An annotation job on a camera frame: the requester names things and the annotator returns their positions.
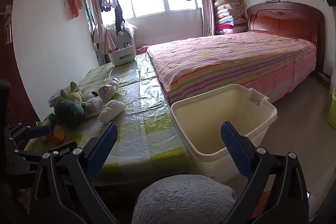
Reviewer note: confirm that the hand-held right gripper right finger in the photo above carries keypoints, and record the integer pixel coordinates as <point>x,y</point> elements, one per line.
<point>235,150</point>

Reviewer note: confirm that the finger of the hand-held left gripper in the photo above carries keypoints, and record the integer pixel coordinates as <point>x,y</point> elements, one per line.
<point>39,131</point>
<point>60,146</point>

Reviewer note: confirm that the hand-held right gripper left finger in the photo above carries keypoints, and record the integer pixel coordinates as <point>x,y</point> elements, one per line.
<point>102,150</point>

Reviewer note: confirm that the bright green packet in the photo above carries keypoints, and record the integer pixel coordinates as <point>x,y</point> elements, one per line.
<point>46,119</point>

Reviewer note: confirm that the white round plush toy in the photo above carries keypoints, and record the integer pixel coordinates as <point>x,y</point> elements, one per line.
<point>111,110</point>

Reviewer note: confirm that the cream plastic bin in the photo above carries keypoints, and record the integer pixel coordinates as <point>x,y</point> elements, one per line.
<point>210,113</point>

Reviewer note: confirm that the orange toy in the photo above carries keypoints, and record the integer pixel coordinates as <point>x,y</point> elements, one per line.
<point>58,134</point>

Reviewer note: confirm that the dark green plush ball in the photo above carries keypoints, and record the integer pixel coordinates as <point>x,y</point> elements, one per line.
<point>69,112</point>

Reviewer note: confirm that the crumpled white bag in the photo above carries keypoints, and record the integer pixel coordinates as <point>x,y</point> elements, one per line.
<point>93,106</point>

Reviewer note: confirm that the light green plush toy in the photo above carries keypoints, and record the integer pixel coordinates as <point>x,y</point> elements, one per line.
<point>74,95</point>

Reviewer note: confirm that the checkered plastic tablecloth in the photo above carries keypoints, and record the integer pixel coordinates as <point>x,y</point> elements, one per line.
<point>147,98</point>

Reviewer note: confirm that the striped bed sheet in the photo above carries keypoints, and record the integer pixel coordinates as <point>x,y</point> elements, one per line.
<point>231,61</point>

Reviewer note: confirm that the white plastic basket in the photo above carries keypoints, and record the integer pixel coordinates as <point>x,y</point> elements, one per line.
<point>122,56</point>

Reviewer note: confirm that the green plastic bin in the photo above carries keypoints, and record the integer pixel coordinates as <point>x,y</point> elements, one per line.
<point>332,108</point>

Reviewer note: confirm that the beige hanging cloth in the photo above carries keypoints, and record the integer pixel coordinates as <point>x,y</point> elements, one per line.
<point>103,39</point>

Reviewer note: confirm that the white appliance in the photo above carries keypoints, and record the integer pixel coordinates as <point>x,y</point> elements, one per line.
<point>126,39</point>

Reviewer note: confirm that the black hanging garment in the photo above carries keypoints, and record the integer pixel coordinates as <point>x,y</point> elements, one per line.
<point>119,19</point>

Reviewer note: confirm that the stack of folded quilts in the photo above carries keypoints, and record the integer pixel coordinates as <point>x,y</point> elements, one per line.
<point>229,14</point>

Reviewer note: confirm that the wooden headboard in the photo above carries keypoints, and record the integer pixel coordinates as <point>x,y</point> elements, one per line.
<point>283,22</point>

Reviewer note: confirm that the hanging small garments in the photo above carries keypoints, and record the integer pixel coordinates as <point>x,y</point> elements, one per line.
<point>107,3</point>

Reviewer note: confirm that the orange cloth on wall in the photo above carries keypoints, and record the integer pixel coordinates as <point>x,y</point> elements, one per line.
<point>74,1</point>

